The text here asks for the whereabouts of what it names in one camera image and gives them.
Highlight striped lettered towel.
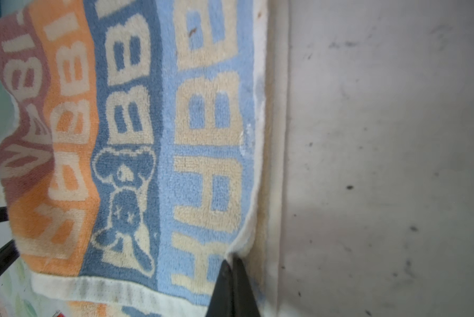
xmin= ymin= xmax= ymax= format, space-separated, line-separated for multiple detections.
xmin=0 ymin=1 xmax=269 ymax=316

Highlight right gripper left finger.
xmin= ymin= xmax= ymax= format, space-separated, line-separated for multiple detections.
xmin=206 ymin=260 xmax=233 ymax=317

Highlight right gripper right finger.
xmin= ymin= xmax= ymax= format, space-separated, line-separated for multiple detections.
xmin=232 ymin=258 xmax=261 ymax=317

